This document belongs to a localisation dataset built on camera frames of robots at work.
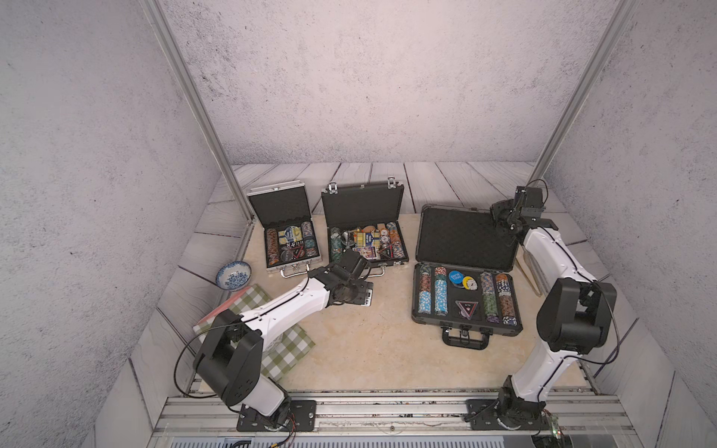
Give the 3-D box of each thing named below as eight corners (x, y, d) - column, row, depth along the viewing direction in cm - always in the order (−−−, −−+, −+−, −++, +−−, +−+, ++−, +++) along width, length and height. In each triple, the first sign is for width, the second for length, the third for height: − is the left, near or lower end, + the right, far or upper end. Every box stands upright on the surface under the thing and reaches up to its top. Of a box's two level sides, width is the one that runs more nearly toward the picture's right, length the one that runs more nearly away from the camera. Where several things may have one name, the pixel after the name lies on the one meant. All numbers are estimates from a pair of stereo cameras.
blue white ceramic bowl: (218, 292, 100) (212, 284, 96) (228, 269, 106) (222, 260, 102) (248, 292, 100) (243, 284, 96) (256, 269, 106) (251, 260, 102)
